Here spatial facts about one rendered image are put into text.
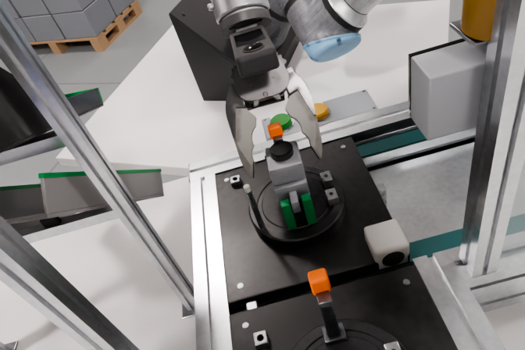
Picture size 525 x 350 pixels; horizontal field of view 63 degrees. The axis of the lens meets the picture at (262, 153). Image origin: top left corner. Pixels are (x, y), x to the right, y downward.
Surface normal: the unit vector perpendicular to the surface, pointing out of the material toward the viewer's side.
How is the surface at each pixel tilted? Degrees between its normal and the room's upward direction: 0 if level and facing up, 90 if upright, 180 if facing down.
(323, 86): 0
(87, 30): 90
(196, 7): 47
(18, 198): 90
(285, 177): 90
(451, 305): 0
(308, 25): 61
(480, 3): 90
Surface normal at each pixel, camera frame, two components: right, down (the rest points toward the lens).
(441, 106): 0.15, 0.65
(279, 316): -0.23, -0.71
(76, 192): 0.97, -0.16
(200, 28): 0.52, -0.44
